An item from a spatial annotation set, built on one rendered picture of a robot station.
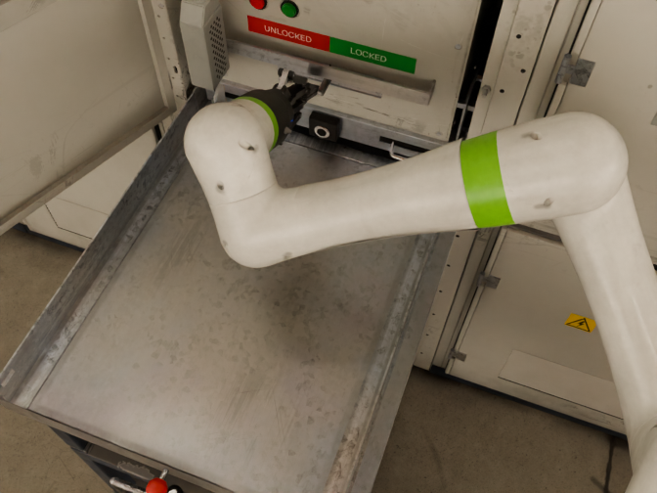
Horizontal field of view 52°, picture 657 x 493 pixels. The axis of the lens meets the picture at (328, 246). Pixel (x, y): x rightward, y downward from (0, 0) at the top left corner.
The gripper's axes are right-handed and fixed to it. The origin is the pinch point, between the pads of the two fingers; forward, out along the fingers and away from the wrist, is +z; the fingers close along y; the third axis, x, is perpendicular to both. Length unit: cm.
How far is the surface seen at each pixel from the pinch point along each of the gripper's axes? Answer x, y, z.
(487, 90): 31.1, -8.9, -2.5
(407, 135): 18.6, 6.0, 10.5
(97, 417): -12, 47, -44
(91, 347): -19, 42, -36
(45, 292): -85, 97, 40
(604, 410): 84, 74, 43
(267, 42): -10.4, -5.5, 5.4
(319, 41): -0.1, -8.5, 3.5
